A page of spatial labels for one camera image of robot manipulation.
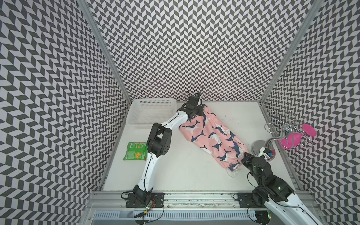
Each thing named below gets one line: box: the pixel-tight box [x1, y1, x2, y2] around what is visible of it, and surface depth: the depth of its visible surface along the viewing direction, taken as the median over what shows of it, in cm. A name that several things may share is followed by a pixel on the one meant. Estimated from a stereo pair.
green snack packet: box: [122, 141, 148, 161], surface depth 89 cm
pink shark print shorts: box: [179, 104, 250, 173], surface depth 91 cm
